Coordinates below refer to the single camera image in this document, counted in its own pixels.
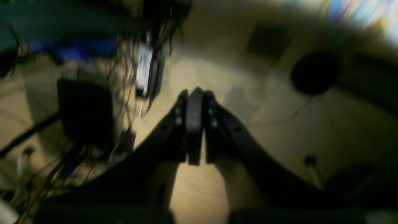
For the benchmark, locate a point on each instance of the white power strip red switch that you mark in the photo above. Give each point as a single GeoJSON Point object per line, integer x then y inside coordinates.
{"type": "Point", "coordinates": [145, 55]}

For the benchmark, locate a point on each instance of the black round stand base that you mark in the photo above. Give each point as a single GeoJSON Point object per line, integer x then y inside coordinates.
{"type": "Point", "coordinates": [315, 73]}

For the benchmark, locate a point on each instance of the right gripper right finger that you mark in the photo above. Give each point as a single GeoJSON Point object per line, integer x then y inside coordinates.
{"type": "Point", "coordinates": [289, 200]}

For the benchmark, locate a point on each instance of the patterned pastel tablecloth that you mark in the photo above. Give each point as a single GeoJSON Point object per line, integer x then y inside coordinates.
{"type": "Point", "coordinates": [378, 17]}

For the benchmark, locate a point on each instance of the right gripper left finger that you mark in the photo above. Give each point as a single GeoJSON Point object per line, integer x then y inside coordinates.
{"type": "Point", "coordinates": [137, 190]}

